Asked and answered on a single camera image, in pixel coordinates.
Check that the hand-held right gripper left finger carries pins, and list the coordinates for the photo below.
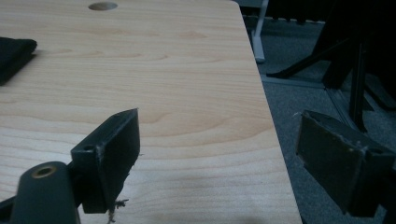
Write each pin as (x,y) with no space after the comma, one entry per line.
(115,155)

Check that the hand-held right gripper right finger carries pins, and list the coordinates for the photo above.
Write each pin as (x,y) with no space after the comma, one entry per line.
(330,155)

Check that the black sock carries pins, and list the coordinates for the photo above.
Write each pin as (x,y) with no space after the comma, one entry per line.
(14,56)

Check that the black metal stand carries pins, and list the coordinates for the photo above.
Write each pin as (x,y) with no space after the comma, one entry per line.
(358,62)

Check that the aluminium floor rail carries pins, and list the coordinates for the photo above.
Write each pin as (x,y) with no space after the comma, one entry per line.
(295,81)

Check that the white metal desk frame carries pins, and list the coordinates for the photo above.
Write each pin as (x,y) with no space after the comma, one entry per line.
(259,37)

